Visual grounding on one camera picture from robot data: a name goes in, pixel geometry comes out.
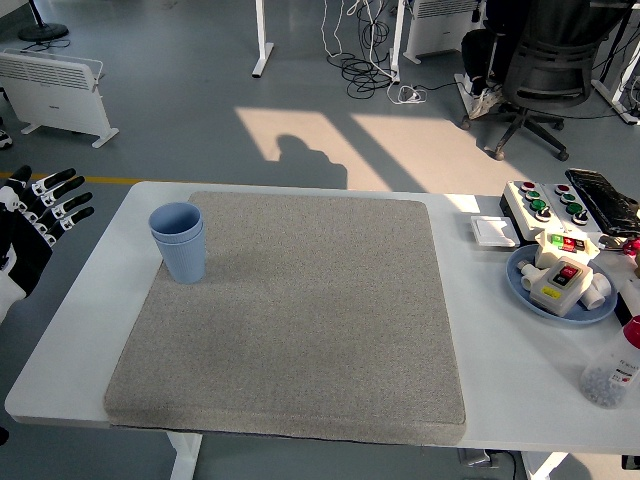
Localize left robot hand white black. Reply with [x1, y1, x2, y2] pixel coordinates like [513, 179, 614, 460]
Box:
[0, 165, 95, 324]

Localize blue ribbed plastic cup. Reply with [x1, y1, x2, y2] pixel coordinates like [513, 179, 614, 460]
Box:
[152, 227, 208, 285]
[148, 201, 204, 245]

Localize white push-button control box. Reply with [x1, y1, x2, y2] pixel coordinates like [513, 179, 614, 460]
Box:
[542, 182, 609, 236]
[499, 179, 569, 241]

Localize white panel heater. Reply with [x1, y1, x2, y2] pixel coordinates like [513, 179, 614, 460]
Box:
[402, 0, 484, 64]
[0, 48, 120, 148]

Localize black fan stand base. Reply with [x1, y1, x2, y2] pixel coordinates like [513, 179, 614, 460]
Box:
[18, 0, 70, 42]

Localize white table leg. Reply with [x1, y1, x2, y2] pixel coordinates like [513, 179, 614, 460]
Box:
[522, 452, 569, 480]
[166, 432, 204, 480]

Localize grey-brown foam mat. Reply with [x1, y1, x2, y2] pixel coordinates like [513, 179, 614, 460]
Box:
[103, 191, 468, 447]

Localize white desk leg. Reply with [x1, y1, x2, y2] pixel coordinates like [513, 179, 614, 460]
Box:
[387, 0, 406, 84]
[251, 0, 275, 78]

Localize white desk foot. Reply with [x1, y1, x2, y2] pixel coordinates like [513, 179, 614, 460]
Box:
[453, 73, 481, 114]

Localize blue round plate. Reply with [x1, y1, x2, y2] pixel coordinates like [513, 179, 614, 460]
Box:
[505, 243, 619, 329]

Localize seated person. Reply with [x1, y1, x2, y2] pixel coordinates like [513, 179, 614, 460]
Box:
[460, 0, 531, 120]

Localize grey box under table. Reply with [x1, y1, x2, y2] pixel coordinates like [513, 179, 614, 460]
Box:
[457, 448, 516, 469]

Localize white pipe fitting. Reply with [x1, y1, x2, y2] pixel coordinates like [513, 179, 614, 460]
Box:
[516, 259, 544, 291]
[579, 272, 617, 310]

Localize white box green red switches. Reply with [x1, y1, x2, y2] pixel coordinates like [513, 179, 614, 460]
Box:
[533, 229, 600, 271]

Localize black office chair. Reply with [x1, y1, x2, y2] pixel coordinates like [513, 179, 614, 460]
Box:
[462, 0, 632, 162]

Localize black wrapped flat object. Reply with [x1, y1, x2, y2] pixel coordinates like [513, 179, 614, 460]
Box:
[564, 168, 640, 235]

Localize clear bottle red cap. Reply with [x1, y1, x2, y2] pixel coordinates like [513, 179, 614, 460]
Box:
[579, 315, 640, 410]

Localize white cable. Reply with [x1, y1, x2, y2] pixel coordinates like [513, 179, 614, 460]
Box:
[319, 0, 346, 59]

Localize black cable bundle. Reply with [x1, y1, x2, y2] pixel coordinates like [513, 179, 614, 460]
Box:
[341, 0, 401, 99]

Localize white switch box red button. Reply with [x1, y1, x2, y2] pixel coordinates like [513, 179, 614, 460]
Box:
[528, 255, 596, 318]

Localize white desk frame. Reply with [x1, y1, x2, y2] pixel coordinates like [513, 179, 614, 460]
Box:
[591, 0, 640, 125]

